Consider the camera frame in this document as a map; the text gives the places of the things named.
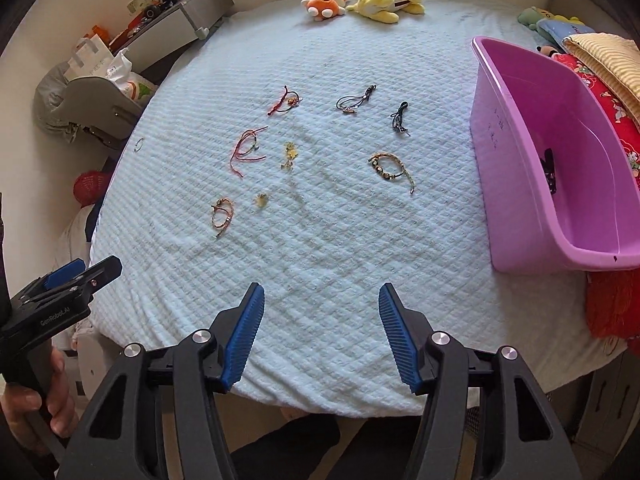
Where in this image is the red string braided bracelet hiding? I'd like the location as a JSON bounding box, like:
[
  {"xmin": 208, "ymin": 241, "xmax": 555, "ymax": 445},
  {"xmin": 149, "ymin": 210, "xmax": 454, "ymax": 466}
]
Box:
[{"xmin": 231, "ymin": 126, "xmax": 268, "ymax": 178}]

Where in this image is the dark cord bracelet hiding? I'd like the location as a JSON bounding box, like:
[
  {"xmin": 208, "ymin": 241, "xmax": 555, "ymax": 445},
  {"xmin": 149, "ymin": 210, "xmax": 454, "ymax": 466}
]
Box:
[{"xmin": 390, "ymin": 103, "xmax": 412, "ymax": 137}]

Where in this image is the orange and white plush toy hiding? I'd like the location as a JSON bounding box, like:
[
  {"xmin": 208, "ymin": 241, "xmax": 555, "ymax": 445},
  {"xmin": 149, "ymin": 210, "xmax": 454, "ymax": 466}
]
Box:
[{"xmin": 300, "ymin": 0, "xmax": 351, "ymax": 23}]

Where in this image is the black cord pendant necklace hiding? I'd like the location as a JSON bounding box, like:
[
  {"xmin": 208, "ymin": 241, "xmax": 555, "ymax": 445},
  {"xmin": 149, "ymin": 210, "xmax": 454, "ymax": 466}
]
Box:
[{"xmin": 336, "ymin": 85, "xmax": 377, "ymax": 115}]

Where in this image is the cardboard box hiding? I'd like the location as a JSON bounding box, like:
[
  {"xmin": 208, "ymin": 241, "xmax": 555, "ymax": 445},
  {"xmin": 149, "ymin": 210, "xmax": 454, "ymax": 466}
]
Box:
[{"xmin": 570, "ymin": 355, "xmax": 636, "ymax": 446}]

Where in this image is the yellow flower bead bracelet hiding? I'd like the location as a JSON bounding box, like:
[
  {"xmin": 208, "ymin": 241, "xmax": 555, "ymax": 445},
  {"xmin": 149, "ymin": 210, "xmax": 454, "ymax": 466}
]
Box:
[{"xmin": 280, "ymin": 142, "xmax": 301, "ymax": 172}]

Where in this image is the grey chair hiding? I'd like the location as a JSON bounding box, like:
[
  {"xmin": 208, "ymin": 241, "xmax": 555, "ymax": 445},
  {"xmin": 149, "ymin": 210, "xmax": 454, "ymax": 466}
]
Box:
[{"xmin": 35, "ymin": 60, "xmax": 146, "ymax": 151}]

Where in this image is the orange woven bracelet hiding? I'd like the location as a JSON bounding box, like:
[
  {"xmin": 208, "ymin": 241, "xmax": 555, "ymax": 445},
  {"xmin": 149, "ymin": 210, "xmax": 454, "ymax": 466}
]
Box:
[{"xmin": 210, "ymin": 197, "xmax": 236, "ymax": 239}]

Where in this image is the red printed quilt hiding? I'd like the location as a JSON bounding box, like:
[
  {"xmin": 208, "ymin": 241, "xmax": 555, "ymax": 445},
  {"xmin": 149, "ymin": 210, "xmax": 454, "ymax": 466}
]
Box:
[{"xmin": 552, "ymin": 52, "xmax": 640, "ymax": 341}]

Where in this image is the black strap watch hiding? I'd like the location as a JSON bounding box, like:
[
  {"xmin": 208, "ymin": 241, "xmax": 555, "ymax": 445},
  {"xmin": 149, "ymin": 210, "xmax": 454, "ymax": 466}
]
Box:
[{"xmin": 539, "ymin": 147, "xmax": 560, "ymax": 196}]

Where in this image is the light blue quilted blanket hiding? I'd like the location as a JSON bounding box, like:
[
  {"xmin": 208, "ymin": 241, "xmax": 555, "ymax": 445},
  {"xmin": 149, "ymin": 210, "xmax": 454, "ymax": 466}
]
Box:
[{"xmin": 87, "ymin": 0, "xmax": 628, "ymax": 418}]

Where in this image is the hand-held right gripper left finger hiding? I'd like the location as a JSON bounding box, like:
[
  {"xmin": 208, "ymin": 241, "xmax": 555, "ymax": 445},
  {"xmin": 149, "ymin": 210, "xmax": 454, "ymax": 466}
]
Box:
[{"xmin": 55, "ymin": 282, "xmax": 266, "ymax": 480}]

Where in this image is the multicolour beaded bracelet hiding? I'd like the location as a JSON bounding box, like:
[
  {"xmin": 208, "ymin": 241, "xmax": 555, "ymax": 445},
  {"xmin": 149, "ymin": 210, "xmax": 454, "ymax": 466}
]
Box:
[{"xmin": 369, "ymin": 154, "xmax": 416, "ymax": 196}]

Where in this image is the yellow striped blanket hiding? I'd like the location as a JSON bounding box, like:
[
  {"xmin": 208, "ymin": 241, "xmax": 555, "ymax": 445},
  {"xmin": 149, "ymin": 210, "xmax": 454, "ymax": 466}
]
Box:
[{"xmin": 562, "ymin": 32, "xmax": 640, "ymax": 126}]

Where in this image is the purple plastic basin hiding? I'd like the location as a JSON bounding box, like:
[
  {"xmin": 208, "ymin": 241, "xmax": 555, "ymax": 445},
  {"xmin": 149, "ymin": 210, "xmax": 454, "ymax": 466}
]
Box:
[{"xmin": 470, "ymin": 36, "xmax": 633, "ymax": 275}]

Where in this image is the yellow plush toy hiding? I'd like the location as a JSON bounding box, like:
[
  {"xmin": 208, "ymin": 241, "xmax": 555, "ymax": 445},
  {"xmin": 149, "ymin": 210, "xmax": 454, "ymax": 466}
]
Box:
[{"xmin": 346, "ymin": 0, "xmax": 426, "ymax": 25}]

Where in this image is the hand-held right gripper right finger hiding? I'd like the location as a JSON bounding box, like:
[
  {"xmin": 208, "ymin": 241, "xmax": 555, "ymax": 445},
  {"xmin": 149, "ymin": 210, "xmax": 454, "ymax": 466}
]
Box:
[{"xmin": 377, "ymin": 282, "xmax": 583, "ymax": 480}]

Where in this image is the green plush toy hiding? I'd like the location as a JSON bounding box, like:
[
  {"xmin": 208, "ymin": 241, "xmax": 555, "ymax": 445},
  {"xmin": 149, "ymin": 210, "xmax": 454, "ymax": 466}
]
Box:
[{"xmin": 517, "ymin": 6, "xmax": 553, "ymax": 28}]

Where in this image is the red basket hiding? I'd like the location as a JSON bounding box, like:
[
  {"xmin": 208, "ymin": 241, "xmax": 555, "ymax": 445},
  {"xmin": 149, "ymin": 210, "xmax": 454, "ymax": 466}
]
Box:
[{"xmin": 73, "ymin": 171, "xmax": 115, "ymax": 206}]

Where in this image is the blue plush toy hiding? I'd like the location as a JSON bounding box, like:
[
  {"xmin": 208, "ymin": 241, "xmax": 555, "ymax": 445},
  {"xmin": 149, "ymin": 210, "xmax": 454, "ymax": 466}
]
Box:
[{"xmin": 535, "ymin": 16, "xmax": 598, "ymax": 51}]

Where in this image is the grey drawer unit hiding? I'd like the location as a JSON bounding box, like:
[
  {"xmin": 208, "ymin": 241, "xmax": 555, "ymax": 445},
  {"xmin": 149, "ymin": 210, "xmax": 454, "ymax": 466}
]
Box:
[{"xmin": 117, "ymin": 0, "xmax": 236, "ymax": 73}]

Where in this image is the person's left hand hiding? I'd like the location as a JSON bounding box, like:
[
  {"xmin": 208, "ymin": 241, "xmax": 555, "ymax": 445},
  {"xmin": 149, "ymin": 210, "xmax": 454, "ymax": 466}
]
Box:
[{"xmin": 0, "ymin": 345, "xmax": 81, "ymax": 456}]

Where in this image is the red cord charm bracelet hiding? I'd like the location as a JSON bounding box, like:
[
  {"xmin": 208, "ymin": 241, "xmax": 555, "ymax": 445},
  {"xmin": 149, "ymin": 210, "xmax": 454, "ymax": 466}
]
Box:
[{"xmin": 268, "ymin": 86, "xmax": 303, "ymax": 117}]

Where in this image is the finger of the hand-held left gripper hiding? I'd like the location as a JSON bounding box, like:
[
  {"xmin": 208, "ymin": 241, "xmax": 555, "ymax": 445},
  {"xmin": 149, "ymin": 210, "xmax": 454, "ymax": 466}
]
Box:
[
  {"xmin": 65, "ymin": 255, "xmax": 123, "ymax": 307},
  {"xmin": 42, "ymin": 258, "xmax": 87, "ymax": 291}
]

